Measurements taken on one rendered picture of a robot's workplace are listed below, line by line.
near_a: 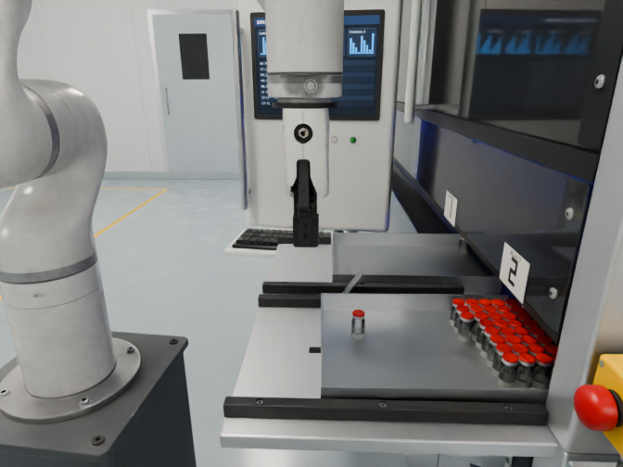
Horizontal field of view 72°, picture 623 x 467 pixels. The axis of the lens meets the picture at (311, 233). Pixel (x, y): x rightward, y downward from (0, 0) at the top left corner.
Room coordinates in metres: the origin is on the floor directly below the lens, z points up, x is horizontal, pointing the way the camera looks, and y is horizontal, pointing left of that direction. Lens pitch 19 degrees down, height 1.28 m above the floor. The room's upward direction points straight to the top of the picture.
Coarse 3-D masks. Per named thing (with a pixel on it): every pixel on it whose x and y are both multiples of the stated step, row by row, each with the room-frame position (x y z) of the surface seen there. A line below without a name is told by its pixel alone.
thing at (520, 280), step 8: (504, 248) 0.61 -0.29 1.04; (512, 248) 0.59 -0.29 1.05; (504, 256) 0.61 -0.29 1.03; (512, 256) 0.58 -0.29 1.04; (520, 256) 0.56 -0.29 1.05; (504, 264) 0.60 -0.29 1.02; (512, 264) 0.58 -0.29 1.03; (520, 264) 0.55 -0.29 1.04; (528, 264) 0.53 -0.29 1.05; (504, 272) 0.60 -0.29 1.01; (520, 272) 0.55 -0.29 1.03; (504, 280) 0.59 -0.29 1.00; (512, 280) 0.57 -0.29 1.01; (520, 280) 0.55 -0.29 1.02; (512, 288) 0.57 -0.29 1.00; (520, 288) 0.54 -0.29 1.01; (520, 296) 0.54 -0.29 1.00
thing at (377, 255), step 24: (336, 240) 1.05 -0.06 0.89; (360, 240) 1.04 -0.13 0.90; (384, 240) 1.04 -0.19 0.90; (408, 240) 1.04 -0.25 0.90; (432, 240) 1.04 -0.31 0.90; (456, 240) 1.04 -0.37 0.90; (336, 264) 0.92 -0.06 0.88; (360, 264) 0.92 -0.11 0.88; (384, 264) 0.92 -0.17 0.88; (408, 264) 0.92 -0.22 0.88; (432, 264) 0.92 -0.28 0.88; (456, 264) 0.92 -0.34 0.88; (480, 288) 0.78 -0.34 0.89
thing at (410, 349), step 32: (384, 320) 0.67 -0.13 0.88; (416, 320) 0.67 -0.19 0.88; (448, 320) 0.67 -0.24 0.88; (352, 352) 0.57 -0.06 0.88; (384, 352) 0.57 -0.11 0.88; (416, 352) 0.57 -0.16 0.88; (448, 352) 0.57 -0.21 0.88; (352, 384) 0.50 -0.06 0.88; (384, 384) 0.50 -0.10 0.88; (416, 384) 0.50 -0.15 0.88; (448, 384) 0.50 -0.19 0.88; (480, 384) 0.50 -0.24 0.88
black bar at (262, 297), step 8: (264, 296) 0.73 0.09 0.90; (272, 296) 0.73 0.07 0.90; (280, 296) 0.73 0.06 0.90; (288, 296) 0.73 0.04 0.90; (296, 296) 0.73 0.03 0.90; (304, 296) 0.73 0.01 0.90; (312, 296) 0.73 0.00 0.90; (320, 296) 0.73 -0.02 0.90; (264, 304) 0.72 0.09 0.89; (272, 304) 0.72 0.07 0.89; (280, 304) 0.72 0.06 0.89; (288, 304) 0.72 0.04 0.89; (296, 304) 0.72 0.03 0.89; (304, 304) 0.72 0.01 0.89; (312, 304) 0.72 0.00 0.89; (320, 304) 0.72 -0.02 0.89
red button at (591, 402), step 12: (576, 396) 0.33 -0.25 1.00; (588, 396) 0.32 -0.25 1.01; (600, 396) 0.32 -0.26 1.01; (612, 396) 0.32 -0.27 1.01; (576, 408) 0.33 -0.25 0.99; (588, 408) 0.31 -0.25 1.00; (600, 408) 0.31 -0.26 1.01; (612, 408) 0.31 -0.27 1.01; (588, 420) 0.31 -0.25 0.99; (600, 420) 0.30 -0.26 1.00; (612, 420) 0.30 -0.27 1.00
